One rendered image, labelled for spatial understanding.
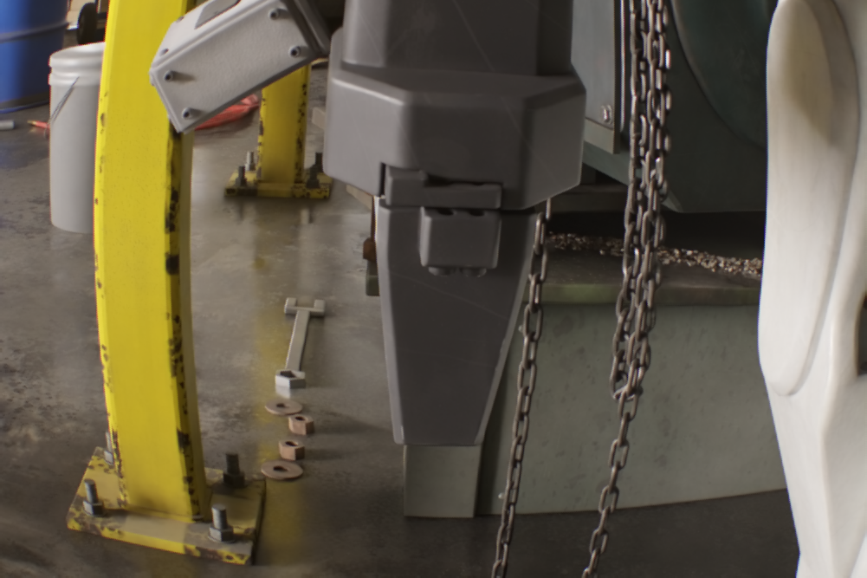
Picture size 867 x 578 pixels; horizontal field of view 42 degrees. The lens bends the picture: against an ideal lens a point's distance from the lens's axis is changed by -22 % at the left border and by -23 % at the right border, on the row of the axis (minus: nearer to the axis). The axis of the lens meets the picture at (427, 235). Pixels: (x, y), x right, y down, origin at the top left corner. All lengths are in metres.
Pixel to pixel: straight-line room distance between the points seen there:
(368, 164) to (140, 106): 0.95
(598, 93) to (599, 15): 0.07
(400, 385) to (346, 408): 1.47
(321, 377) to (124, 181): 0.72
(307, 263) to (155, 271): 1.19
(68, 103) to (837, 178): 2.28
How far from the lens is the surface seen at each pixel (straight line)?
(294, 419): 1.68
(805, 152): 0.39
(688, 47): 1.13
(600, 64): 1.13
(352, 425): 1.71
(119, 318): 1.28
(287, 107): 2.93
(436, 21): 0.29
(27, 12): 4.37
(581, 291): 1.33
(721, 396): 1.45
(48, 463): 1.52
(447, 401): 0.31
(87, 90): 2.53
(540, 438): 1.43
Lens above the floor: 0.65
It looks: 14 degrees down
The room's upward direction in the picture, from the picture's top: 3 degrees clockwise
